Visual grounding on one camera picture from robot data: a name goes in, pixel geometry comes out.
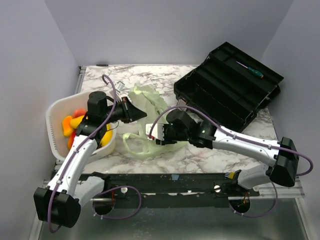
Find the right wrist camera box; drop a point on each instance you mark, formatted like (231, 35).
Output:
(157, 131)

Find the green plastic bag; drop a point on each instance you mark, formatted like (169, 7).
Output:
(149, 100)

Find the green handled screwdriver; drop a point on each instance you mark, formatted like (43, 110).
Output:
(252, 71)

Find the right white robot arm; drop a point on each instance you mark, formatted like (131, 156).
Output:
(278, 160)

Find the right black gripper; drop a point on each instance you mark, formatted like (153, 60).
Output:
(166, 141)

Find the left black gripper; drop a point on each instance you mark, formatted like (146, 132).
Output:
(131, 113)

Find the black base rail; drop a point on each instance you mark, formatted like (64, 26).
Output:
(155, 191)

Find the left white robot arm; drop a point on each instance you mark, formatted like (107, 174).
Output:
(61, 201)

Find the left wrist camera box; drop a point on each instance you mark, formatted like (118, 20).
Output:
(119, 86)

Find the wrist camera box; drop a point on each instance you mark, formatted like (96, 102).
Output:
(157, 131)
(119, 86)

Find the pink fake peach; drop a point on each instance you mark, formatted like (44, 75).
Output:
(79, 112)

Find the yellow fake banana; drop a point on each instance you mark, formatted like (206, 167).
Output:
(107, 136)

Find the black plastic toolbox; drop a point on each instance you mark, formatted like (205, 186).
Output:
(225, 91)

